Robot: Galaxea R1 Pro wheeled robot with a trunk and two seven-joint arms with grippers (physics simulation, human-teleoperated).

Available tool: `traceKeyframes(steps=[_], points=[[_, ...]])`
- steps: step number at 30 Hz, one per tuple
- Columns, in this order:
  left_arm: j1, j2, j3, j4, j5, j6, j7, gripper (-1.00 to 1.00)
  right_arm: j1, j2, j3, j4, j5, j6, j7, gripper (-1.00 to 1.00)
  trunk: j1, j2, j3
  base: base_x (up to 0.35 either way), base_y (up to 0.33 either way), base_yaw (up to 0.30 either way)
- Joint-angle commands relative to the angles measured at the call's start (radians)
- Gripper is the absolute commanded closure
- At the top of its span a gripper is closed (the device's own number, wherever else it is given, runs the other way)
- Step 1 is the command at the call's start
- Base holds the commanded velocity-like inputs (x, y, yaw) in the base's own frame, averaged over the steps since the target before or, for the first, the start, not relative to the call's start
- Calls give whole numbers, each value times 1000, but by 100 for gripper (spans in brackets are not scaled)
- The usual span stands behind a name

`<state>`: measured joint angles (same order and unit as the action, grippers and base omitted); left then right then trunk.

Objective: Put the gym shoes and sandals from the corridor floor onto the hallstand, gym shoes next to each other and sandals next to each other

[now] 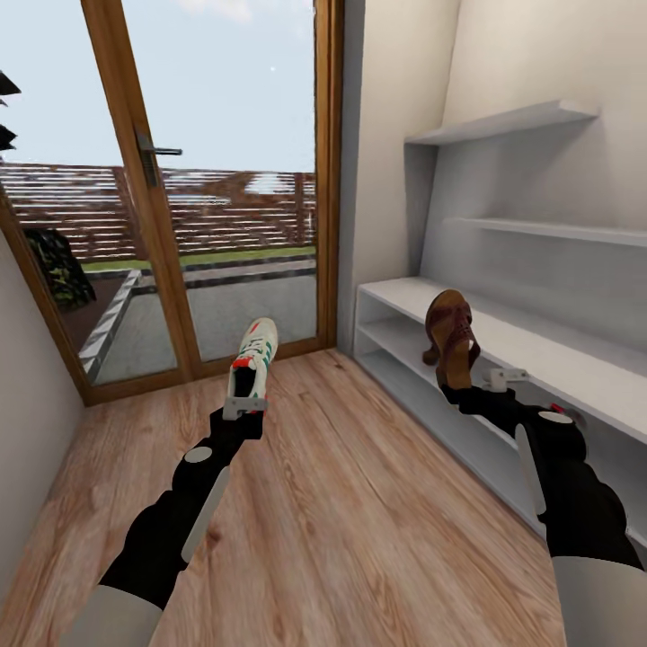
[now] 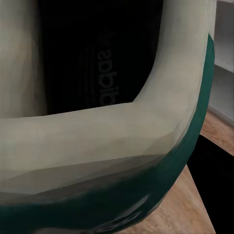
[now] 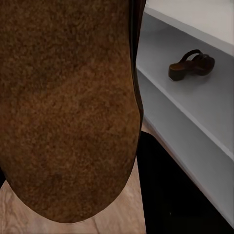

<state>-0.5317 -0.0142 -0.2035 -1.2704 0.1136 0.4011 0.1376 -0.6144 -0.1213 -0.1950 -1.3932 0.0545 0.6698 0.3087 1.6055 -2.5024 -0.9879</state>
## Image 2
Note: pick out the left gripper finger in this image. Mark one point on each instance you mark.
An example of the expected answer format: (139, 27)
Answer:
(212, 169)

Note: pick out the gym shoe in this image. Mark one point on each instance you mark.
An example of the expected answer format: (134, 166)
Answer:
(101, 106)

